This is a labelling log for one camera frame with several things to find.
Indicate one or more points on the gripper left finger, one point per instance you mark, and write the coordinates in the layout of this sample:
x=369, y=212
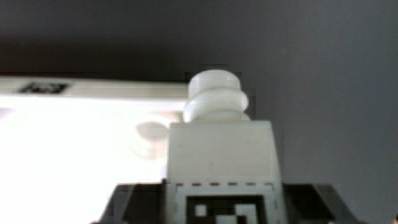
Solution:
x=135, y=206

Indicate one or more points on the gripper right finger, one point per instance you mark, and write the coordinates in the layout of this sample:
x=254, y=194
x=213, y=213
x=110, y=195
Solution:
x=314, y=205

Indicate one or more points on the white table leg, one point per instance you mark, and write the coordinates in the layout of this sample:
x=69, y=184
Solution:
x=224, y=189

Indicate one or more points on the white square tabletop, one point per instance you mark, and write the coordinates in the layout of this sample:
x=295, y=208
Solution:
x=83, y=130

